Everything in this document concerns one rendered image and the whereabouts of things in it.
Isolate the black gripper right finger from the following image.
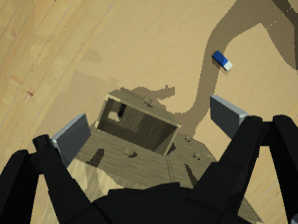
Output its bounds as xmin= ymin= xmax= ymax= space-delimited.
xmin=162 ymin=95 xmax=298 ymax=224

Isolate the blue and white eraser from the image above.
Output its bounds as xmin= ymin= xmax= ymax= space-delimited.
xmin=212 ymin=51 xmax=233 ymax=71

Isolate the dark brown wooden chest of drawers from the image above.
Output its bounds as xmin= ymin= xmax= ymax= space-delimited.
xmin=42 ymin=120 xmax=264 ymax=224

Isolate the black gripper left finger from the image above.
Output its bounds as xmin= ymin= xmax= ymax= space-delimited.
xmin=0 ymin=113 xmax=108 ymax=224

